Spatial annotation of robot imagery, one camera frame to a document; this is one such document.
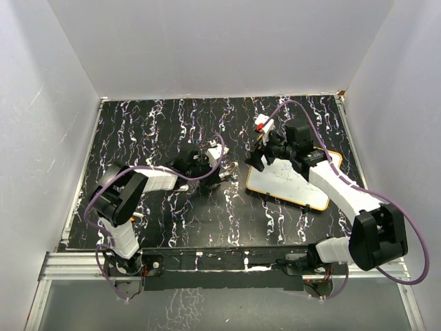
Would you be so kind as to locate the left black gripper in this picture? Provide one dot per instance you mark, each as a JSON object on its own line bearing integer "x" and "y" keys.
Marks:
{"x": 212, "y": 179}

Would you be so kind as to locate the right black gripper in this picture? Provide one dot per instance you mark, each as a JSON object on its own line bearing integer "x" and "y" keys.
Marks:
{"x": 255, "y": 159}

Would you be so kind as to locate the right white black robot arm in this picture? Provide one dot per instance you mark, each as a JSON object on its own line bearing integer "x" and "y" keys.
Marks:
{"x": 378, "y": 229}

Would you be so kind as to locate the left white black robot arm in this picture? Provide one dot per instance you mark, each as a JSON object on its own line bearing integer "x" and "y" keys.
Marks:
{"x": 119, "y": 191}

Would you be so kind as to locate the orange framed whiteboard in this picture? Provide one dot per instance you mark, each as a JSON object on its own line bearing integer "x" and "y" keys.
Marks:
{"x": 280, "y": 181}

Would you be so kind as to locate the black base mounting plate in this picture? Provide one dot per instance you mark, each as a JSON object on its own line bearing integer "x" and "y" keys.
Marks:
{"x": 313, "y": 285}

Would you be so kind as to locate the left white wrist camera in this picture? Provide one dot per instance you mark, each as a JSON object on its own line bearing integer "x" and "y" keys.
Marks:
{"x": 215, "y": 153}

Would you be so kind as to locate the aluminium frame rail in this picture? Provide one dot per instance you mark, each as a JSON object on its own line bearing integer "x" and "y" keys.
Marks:
{"x": 91, "y": 264}

